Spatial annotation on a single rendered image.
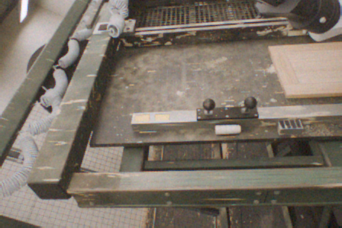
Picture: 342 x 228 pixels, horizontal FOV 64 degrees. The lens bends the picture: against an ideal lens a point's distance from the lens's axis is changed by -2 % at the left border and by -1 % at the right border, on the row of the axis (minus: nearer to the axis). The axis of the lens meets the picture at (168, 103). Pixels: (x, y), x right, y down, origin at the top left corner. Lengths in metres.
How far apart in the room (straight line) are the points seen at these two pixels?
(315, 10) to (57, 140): 0.76
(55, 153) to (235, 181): 0.52
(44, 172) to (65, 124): 0.18
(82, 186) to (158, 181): 0.21
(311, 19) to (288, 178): 0.40
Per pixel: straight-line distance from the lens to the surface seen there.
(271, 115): 0.96
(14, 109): 1.53
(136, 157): 0.96
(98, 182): 0.84
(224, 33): 1.34
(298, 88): 1.11
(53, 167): 0.86
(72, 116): 0.97
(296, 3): 0.62
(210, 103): 0.82
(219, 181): 0.78
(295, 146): 1.75
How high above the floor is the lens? 1.88
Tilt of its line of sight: 16 degrees down
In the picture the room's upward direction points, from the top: 69 degrees counter-clockwise
